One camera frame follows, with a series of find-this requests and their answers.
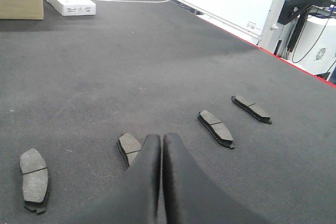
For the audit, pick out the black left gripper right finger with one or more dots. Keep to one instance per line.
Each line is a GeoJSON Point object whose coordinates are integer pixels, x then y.
{"type": "Point", "coordinates": [190, 196]}

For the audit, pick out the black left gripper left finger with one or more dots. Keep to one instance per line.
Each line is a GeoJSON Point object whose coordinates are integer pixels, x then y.
{"type": "Point", "coordinates": [133, 198]}

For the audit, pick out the brake pad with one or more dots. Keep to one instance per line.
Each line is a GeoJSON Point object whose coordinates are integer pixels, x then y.
{"type": "Point", "coordinates": [128, 147]}
{"type": "Point", "coordinates": [35, 181]}
{"type": "Point", "coordinates": [252, 108]}
{"type": "Point", "coordinates": [217, 129]}

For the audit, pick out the white machine housing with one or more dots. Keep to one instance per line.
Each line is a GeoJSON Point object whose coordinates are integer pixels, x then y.
{"type": "Point", "coordinates": [314, 51]}

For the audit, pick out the red conveyor frame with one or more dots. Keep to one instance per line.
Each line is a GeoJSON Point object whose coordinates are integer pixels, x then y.
{"type": "Point", "coordinates": [220, 26]}

